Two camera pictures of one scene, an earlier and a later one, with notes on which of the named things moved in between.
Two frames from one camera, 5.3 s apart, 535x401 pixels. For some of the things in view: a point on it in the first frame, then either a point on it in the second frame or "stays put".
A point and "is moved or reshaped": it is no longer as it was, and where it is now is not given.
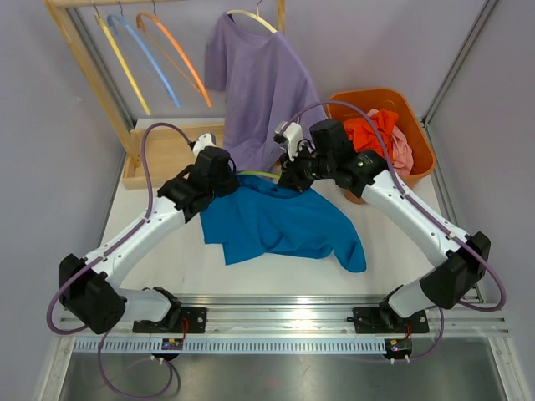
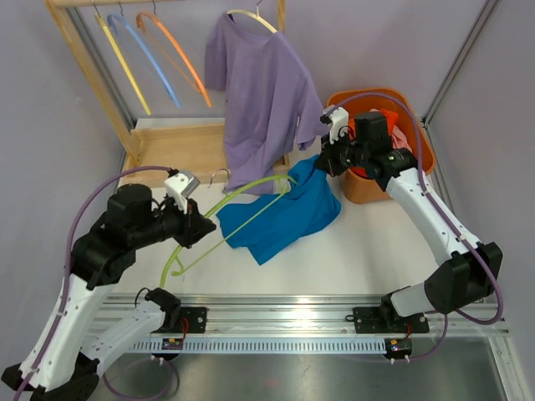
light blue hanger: (121, 17) stays put
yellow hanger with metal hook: (120, 58) stays put
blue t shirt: (256, 215) is moved or reshaped
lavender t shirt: (269, 93) stays put
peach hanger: (155, 17) stays put
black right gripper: (291, 174) -> (327, 160)
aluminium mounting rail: (317, 317) stays put
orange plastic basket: (411, 127) stays put
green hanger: (259, 172) -> (231, 234)
